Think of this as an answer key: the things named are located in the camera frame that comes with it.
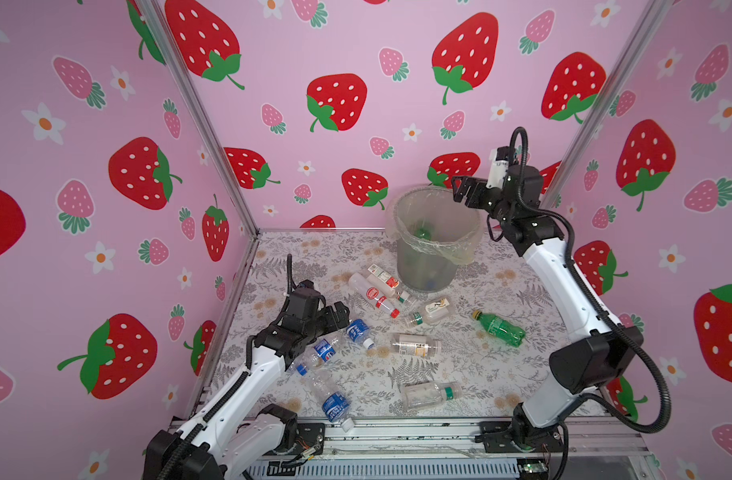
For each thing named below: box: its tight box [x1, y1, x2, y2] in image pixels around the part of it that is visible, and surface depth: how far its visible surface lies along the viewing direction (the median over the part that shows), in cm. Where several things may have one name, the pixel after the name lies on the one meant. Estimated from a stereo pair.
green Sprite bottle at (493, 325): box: [472, 310, 526, 348], surface depth 91 cm
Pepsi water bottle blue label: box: [296, 338, 339, 376], surface depth 87 cm
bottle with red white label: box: [366, 264, 410, 303], surface depth 101 cm
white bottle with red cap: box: [348, 273, 401, 319], surface depth 100 cm
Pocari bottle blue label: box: [310, 369, 355, 433], surface depth 76 cm
